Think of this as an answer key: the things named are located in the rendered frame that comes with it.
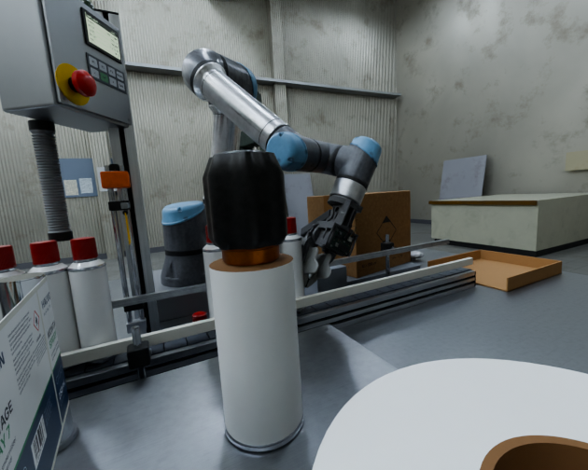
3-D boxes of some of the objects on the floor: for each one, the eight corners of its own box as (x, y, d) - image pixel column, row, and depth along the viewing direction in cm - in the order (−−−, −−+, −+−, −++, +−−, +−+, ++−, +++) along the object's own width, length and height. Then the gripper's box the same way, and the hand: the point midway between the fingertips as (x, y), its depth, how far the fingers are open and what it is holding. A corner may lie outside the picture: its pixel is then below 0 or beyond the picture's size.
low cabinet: (603, 240, 519) (608, 192, 507) (533, 257, 426) (537, 200, 414) (496, 230, 680) (497, 194, 669) (428, 242, 587) (428, 200, 576)
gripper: (342, 192, 61) (302, 287, 59) (371, 211, 65) (335, 301, 63) (320, 194, 69) (284, 278, 67) (348, 210, 73) (315, 290, 71)
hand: (305, 281), depth 68 cm, fingers closed, pressing on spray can
